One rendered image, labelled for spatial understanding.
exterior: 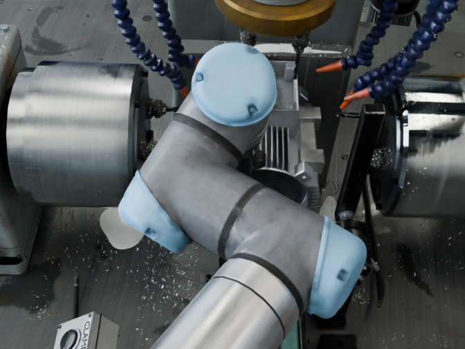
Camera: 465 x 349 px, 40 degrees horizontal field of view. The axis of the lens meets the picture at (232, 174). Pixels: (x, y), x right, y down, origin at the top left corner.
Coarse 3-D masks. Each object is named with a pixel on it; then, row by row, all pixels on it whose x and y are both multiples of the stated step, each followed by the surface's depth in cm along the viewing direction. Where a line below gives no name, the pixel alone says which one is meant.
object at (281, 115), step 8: (272, 64) 109; (280, 64) 109; (280, 72) 110; (288, 72) 108; (280, 80) 110; (288, 80) 110; (296, 80) 106; (280, 88) 109; (288, 88) 109; (296, 88) 105; (280, 96) 108; (288, 96) 108; (296, 96) 103; (280, 104) 106; (288, 104) 102; (296, 104) 102; (272, 112) 102; (280, 112) 102; (288, 112) 102; (296, 112) 102; (272, 120) 103; (280, 120) 103; (288, 120) 103; (296, 120) 103; (280, 128) 104; (288, 128) 104; (296, 128) 105
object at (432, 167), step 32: (416, 96) 101; (448, 96) 102; (384, 128) 110; (416, 128) 99; (448, 128) 99; (384, 160) 105; (416, 160) 99; (448, 160) 99; (384, 192) 109; (416, 192) 102; (448, 192) 102
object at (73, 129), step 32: (64, 64) 105; (96, 64) 106; (128, 64) 106; (32, 96) 99; (64, 96) 99; (96, 96) 100; (128, 96) 100; (32, 128) 98; (64, 128) 98; (96, 128) 98; (128, 128) 98; (32, 160) 99; (64, 160) 99; (96, 160) 99; (128, 160) 99; (32, 192) 103; (64, 192) 103; (96, 192) 103
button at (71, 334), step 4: (68, 332) 84; (72, 332) 83; (76, 332) 83; (64, 336) 84; (68, 336) 83; (72, 336) 83; (76, 336) 83; (64, 340) 83; (68, 340) 83; (72, 340) 82; (76, 340) 83; (60, 344) 83; (64, 344) 83; (68, 344) 82; (72, 344) 82; (64, 348) 82; (68, 348) 82
